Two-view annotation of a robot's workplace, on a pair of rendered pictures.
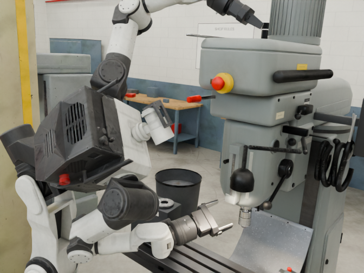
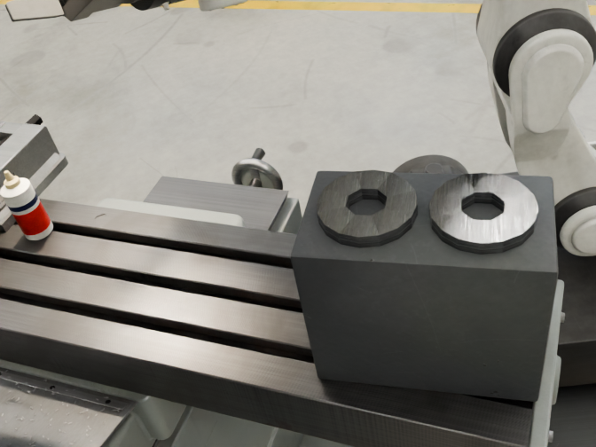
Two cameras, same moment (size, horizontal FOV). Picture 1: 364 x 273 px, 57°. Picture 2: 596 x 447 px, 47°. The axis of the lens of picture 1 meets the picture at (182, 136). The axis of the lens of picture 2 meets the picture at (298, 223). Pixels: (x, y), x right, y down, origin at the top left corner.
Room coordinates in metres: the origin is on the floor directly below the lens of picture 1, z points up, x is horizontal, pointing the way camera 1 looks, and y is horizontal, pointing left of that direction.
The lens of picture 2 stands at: (1.90, -0.09, 1.54)
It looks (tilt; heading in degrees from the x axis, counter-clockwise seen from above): 42 degrees down; 168
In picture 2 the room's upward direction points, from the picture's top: 12 degrees counter-clockwise
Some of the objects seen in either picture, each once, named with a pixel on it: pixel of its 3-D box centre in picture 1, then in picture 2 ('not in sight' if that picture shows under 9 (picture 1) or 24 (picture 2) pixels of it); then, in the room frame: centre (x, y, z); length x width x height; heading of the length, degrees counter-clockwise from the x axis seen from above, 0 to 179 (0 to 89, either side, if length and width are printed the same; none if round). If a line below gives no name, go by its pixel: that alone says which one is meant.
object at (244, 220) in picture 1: (245, 218); not in sight; (1.17, -0.26, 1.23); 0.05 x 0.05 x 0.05
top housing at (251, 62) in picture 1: (262, 65); not in sight; (1.18, -0.27, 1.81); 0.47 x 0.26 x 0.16; 141
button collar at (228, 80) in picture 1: (223, 83); not in sight; (0.99, -0.11, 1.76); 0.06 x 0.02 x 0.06; 51
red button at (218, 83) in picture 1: (219, 83); not in sight; (0.97, -0.10, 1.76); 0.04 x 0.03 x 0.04; 51
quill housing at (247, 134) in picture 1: (252, 159); not in sight; (1.17, -0.26, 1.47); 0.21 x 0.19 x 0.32; 51
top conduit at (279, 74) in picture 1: (306, 75); not in sight; (1.11, -0.39, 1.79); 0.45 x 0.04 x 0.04; 141
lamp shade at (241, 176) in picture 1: (242, 178); not in sight; (0.95, -0.19, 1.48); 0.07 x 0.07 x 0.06
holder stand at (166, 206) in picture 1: (155, 218); (426, 280); (1.49, 0.11, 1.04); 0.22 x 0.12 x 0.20; 58
